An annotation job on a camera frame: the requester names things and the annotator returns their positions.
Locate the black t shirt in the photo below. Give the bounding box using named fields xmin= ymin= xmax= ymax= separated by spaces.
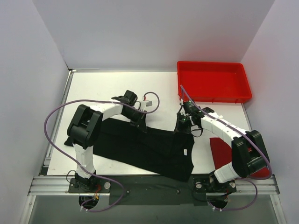
xmin=63 ymin=118 xmax=196 ymax=182

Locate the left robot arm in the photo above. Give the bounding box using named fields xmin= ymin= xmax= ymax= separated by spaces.
xmin=67 ymin=90 xmax=152 ymax=192

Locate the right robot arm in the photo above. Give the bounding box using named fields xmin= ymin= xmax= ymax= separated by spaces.
xmin=177 ymin=100 xmax=272 ymax=191

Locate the red plastic bin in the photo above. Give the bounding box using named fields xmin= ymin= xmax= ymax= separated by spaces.
xmin=177 ymin=61 xmax=252 ymax=103

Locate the folded red t shirt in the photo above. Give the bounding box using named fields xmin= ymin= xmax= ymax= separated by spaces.
xmin=210 ymin=137 xmax=270 ymax=179

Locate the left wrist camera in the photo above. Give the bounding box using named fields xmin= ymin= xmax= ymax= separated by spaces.
xmin=139 ymin=100 xmax=153 ymax=111

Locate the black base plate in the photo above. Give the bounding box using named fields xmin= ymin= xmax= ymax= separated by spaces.
xmin=71 ymin=175 xmax=236 ymax=208

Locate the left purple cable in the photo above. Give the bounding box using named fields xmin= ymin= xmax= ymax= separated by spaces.
xmin=44 ymin=91 xmax=161 ymax=212

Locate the aluminium front rail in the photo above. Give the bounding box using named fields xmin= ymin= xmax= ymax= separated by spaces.
xmin=28 ymin=176 xmax=280 ymax=196

